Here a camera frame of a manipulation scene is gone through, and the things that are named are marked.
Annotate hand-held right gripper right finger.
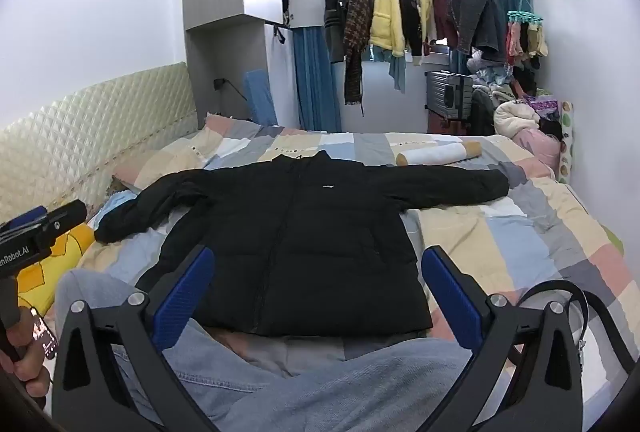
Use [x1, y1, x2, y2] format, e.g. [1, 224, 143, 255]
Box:
[421, 246, 583, 432]

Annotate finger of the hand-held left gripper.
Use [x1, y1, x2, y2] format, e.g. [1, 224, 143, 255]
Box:
[42, 199, 89, 239]
[0, 206, 49, 235]

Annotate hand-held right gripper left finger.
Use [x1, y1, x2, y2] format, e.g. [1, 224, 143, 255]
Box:
[50, 246, 221, 432]

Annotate black puffer jacket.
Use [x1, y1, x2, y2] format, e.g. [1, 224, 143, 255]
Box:
[94, 150, 511, 339]

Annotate pile of assorted clothes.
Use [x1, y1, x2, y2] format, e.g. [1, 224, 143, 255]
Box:
[467, 52, 563, 179]

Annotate row of hanging clothes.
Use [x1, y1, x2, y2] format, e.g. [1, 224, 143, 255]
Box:
[320, 0, 518, 109]

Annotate person's left hand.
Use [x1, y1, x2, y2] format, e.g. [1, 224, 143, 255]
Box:
[0, 307, 52, 399]

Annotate yellow plush toy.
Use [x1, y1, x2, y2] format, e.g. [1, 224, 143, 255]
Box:
[17, 224, 96, 318]

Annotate light blue pillow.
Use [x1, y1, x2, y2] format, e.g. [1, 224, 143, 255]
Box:
[90, 189, 140, 229]

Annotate pastel patchwork blanket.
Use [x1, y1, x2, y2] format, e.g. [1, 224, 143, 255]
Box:
[55, 113, 640, 413]

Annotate black smartphone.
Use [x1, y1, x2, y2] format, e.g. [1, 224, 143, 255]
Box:
[29, 307, 60, 360]

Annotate cream quilted headboard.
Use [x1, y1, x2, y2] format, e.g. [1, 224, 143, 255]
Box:
[0, 62, 201, 223]

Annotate pastel patchwork pillow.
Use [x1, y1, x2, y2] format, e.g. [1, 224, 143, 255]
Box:
[112, 143, 211, 192]

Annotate person's blue jeans legs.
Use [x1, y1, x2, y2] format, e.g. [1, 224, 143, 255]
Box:
[52, 269, 483, 432]

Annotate white bolster with tan ends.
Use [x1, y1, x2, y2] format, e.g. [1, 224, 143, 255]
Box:
[396, 141, 483, 167]

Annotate white green dotted cushion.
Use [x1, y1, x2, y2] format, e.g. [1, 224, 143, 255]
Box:
[557, 99, 577, 185]

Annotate grey hard suitcase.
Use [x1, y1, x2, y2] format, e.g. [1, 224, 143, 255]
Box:
[425, 70, 474, 120]

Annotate blue curtain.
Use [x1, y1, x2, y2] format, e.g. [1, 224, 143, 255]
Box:
[291, 26, 342, 133]

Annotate green sock hanger with socks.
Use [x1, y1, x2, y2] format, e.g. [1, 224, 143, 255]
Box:
[505, 0, 549, 69]

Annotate black bag strap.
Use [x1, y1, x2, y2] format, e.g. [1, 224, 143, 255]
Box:
[520, 279, 640, 378]

